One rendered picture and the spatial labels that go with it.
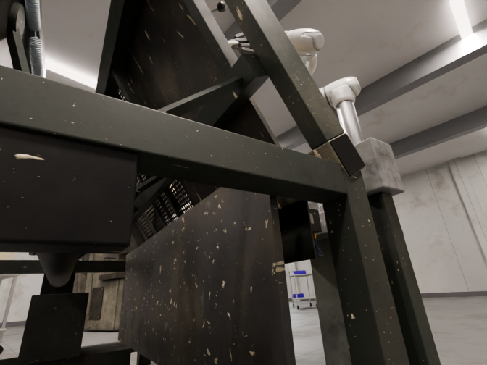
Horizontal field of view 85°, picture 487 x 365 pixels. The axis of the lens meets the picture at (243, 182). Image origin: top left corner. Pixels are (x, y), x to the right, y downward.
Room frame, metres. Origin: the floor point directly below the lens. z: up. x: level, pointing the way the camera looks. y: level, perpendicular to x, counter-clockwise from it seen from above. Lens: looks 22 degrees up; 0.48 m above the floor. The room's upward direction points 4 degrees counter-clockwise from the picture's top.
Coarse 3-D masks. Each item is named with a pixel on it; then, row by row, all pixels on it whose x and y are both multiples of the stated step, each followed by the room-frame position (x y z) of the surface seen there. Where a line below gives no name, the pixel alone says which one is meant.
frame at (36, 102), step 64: (0, 128) 0.28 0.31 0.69; (64, 128) 0.32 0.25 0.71; (128, 128) 0.36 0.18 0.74; (192, 128) 0.42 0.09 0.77; (0, 192) 0.29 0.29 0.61; (64, 192) 0.33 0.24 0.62; (128, 192) 0.37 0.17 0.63; (256, 192) 0.60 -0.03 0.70; (320, 192) 0.63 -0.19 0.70; (64, 256) 0.73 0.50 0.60; (128, 256) 2.21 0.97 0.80; (192, 256) 1.09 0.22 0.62; (256, 256) 0.72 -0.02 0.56; (64, 320) 1.20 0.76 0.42; (128, 320) 2.02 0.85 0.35; (192, 320) 1.08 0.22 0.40; (256, 320) 0.74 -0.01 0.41; (384, 320) 0.68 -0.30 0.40
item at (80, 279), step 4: (84, 256) 5.76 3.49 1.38; (88, 256) 5.83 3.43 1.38; (76, 276) 5.92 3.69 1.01; (80, 276) 5.97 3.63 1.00; (84, 276) 6.05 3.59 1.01; (76, 280) 5.94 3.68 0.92; (80, 280) 5.98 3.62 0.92; (84, 280) 6.06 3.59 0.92; (76, 284) 5.95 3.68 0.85; (80, 284) 5.99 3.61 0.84; (84, 284) 6.07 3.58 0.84; (76, 288) 5.96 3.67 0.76; (80, 288) 6.02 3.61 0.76; (84, 288) 6.08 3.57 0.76; (72, 292) 5.91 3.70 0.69; (76, 292) 5.97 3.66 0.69; (80, 292) 6.03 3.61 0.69; (84, 292) 6.09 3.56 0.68
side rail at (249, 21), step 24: (240, 0) 0.51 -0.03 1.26; (264, 0) 0.55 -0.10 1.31; (240, 24) 0.56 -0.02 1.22; (264, 24) 0.54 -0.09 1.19; (264, 48) 0.56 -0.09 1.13; (288, 48) 0.59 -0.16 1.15; (288, 72) 0.58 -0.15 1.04; (288, 96) 0.62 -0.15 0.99; (312, 96) 0.62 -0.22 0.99; (312, 120) 0.62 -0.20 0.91; (336, 120) 0.67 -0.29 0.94; (312, 144) 0.67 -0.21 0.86
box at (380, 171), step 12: (360, 144) 0.80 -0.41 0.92; (372, 144) 0.77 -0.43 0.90; (384, 144) 0.81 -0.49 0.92; (360, 156) 0.81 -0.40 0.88; (372, 156) 0.78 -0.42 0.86; (384, 156) 0.79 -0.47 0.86; (372, 168) 0.78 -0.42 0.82; (384, 168) 0.78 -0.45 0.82; (396, 168) 0.83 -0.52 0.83; (372, 180) 0.79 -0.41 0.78; (384, 180) 0.77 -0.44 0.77; (396, 180) 0.81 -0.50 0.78; (372, 192) 0.81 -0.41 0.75; (384, 192) 0.82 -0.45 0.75; (396, 192) 0.83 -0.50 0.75
